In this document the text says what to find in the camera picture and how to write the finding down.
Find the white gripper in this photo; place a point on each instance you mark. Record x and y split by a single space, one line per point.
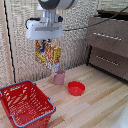
45 30

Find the granola bars box yellow red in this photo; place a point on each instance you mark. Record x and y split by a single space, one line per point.
48 55

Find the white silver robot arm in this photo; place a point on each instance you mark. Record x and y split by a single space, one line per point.
55 6

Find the pink plastic cup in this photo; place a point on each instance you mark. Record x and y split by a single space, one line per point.
59 77

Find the dark brown drawer cabinet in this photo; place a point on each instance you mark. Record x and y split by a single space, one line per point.
108 43

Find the red plastic bowl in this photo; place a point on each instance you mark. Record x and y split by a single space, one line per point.
76 88

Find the red basket blue rim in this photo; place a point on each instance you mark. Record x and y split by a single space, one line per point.
25 103

